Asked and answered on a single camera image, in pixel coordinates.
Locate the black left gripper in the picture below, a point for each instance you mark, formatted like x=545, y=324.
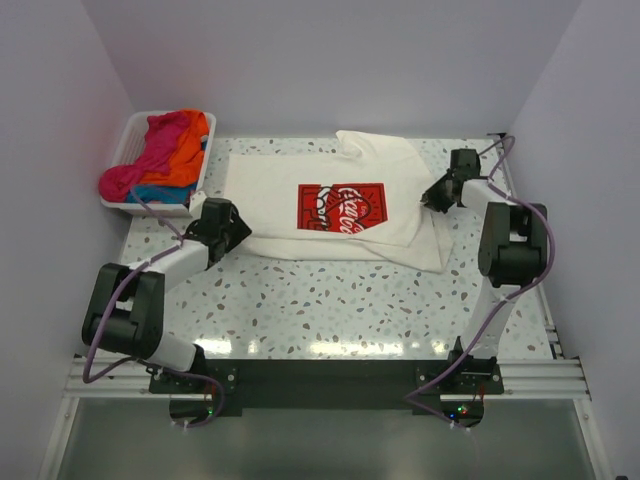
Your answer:
x=239, y=232

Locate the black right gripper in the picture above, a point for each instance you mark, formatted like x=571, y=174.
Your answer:
x=431, y=196

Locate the white t-shirt red print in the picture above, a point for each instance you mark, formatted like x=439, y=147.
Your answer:
x=361, y=203

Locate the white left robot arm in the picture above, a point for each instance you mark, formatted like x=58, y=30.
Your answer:
x=125, y=316

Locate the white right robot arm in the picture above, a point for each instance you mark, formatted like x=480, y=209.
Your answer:
x=512, y=254

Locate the orange t-shirt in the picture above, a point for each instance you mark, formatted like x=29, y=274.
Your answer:
x=185, y=163

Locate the blue t-shirt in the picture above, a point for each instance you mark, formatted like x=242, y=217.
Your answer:
x=150, y=193

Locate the pink t-shirt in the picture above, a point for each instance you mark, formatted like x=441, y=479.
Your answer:
x=160, y=140

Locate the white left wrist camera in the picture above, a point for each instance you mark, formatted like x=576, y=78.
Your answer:
x=196, y=204

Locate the aluminium rail frame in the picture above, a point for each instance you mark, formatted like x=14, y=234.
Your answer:
x=554, y=378

